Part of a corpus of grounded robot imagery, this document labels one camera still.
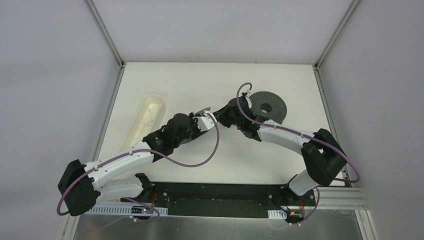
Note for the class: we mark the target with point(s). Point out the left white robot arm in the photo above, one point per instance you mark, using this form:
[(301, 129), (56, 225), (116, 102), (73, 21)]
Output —
[(82, 185)]

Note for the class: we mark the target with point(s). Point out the right black spool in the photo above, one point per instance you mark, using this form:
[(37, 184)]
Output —
[(266, 105)]

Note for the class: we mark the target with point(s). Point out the white plastic tray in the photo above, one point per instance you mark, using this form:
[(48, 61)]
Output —
[(143, 121)]

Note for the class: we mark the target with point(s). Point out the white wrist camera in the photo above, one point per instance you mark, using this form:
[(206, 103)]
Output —
[(247, 96), (204, 121)]

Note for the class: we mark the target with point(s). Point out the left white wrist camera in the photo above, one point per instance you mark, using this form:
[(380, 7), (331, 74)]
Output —
[(204, 121)]

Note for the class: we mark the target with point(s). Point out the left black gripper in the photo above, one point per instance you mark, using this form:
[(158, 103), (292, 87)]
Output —
[(193, 120)]

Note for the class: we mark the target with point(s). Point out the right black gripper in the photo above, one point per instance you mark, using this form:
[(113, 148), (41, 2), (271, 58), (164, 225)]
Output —
[(224, 114)]

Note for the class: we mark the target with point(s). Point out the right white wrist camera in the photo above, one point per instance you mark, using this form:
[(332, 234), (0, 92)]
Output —
[(247, 96)]

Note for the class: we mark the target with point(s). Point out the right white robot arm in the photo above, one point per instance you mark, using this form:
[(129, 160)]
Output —
[(321, 153)]

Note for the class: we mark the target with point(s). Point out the right white cable duct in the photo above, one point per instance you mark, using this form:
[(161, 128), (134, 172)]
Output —
[(277, 214)]

